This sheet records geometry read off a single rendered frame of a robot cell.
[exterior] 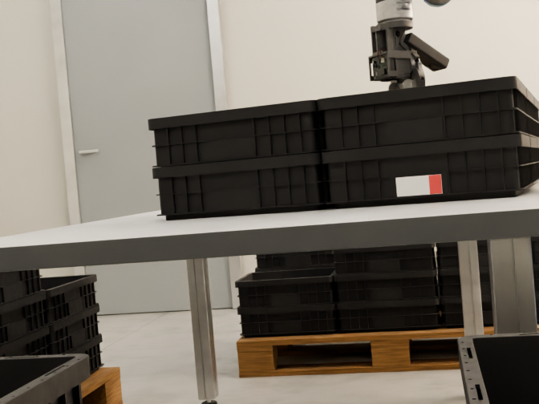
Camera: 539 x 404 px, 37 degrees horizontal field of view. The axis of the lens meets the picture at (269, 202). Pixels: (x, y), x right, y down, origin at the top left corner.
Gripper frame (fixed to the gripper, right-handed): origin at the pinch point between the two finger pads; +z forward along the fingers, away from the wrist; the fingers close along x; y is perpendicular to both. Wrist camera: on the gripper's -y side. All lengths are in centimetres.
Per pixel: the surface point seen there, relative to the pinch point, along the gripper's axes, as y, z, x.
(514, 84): -8.2, -4.0, 22.2
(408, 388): -60, 87, -97
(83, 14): -25, -103, -368
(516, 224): 20, 19, 51
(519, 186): -9.3, 15.4, 20.3
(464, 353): 54, 28, 79
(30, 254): 81, 19, 5
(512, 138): -6.9, 6.1, 21.9
